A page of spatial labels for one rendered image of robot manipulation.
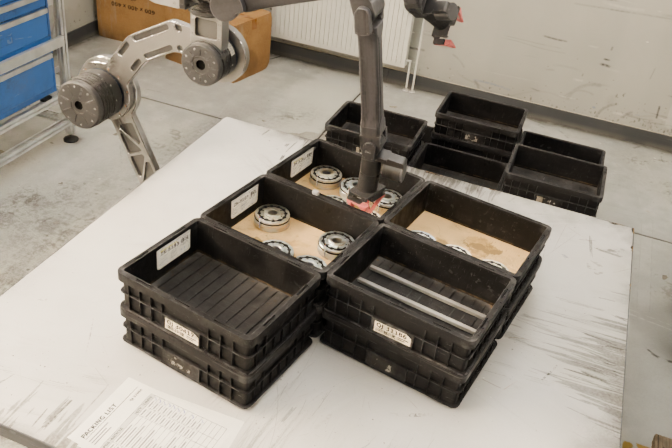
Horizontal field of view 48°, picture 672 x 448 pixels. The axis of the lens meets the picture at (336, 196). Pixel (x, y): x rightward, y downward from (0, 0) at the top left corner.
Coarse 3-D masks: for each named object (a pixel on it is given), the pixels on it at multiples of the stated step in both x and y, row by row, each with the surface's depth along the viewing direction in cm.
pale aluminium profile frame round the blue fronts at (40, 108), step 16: (48, 0) 366; (64, 16) 375; (64, 32) 379; (32, 48) 358; (48, 48) 368; (64, 48) 382; (0, 64) 340; (16, 64) 350; (64, 64) 385; (64, 80) 390; (48, 96) 382; (32, 112) 372; (48, 112) 406; (0, 128) 354; (48, 128) 391; (64, 128) 400; (32, 144) 380; (0, 160) 360
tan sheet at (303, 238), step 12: (252, 216) 219; (240, 228) 213; (252, 228) 214; (288, 228) 216; (300, 228) 216; (312, 228) 217; (264, 240) 209; (288, 240) 211; (300, 240) 211; (312, 240) 212; (300, 252) 206; (312, 252) 207
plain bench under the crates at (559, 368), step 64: (256, 128) 294; (192, 192) 250; (64, 256) 215; (128, 256) 218; (576, 256) 242; (0, 320) 190; (64, 320) 193; (576, 320) 214; (0, 384) 173; (64, 384) 175; (192, 384) 179; (320, 384) 183; (384, 384) 185; (512, 384) 190; (576, 384) 192
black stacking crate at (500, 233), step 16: (432, 192) 227; (448, 192) 224; (416, 208) 224; (432, 208) 230; (448, 208) 227; (464, 208) 224; (480, 208) 221; (400, 224) 216; (464, 224) 226; (480, 224) 223; (496, 224) 220; (512, 224) 217; (528, 224) 215; (512, 240) 220; (528, 240) 217; (528, 272) 208; (512, 304) 198
